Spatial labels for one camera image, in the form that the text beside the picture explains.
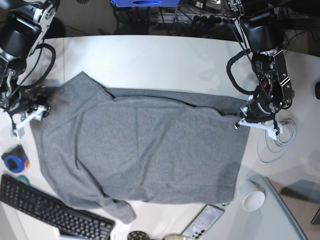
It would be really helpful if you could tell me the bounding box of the white coiled cable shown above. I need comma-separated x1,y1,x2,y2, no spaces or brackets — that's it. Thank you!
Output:
256,118,298,164

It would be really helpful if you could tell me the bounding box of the white paper cup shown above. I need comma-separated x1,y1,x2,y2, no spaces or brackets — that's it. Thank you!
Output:
238,180,266,212

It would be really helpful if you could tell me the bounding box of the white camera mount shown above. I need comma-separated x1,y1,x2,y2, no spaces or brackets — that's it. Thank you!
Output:
7,104,51,140
234,118,284,140

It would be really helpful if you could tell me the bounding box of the blue box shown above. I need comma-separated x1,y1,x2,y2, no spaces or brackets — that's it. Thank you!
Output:
110,0,180,8

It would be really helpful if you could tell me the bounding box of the green tape roll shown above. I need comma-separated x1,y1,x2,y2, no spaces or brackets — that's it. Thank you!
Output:
16,175,30,186

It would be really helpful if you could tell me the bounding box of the grey laptop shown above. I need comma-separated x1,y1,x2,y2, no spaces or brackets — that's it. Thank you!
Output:
243,175,320,240

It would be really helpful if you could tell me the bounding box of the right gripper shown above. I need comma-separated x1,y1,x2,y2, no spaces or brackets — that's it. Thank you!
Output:
4,86,50,117

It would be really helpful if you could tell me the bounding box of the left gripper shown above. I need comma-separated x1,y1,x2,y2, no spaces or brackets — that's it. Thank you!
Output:
240,96,276,124

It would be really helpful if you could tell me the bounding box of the blue black tape measure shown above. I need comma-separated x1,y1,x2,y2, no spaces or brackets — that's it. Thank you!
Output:
1,144,29,174

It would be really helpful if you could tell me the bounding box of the black computer keyboard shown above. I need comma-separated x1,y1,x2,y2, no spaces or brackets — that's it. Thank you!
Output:
0,174,115,240

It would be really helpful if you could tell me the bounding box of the black round object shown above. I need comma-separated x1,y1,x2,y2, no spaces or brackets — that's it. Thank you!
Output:
314,82,320,100

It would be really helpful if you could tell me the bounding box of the black gold dotted lid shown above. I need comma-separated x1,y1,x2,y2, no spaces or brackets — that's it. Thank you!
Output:
127,231,150,240

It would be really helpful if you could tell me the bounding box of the smartphone with clear case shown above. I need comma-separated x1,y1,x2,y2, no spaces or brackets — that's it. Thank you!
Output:
181,204,225,240

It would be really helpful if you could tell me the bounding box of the grey t-shirt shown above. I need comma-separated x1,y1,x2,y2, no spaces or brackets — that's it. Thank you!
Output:
30,72,249,224

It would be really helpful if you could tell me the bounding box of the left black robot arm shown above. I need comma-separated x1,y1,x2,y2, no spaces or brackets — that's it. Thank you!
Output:
224,0,295,124

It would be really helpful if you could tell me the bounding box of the black power strip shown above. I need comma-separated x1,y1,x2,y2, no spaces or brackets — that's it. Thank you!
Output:
192,15,229,27

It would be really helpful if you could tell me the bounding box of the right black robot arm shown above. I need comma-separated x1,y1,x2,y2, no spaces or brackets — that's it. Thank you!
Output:
0,0,60,117

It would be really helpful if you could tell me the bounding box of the small green white packet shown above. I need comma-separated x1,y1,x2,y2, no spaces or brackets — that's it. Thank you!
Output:
221,202,230,207

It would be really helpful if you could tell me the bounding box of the round metal tin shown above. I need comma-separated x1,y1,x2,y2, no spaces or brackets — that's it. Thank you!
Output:
162,233,187,240

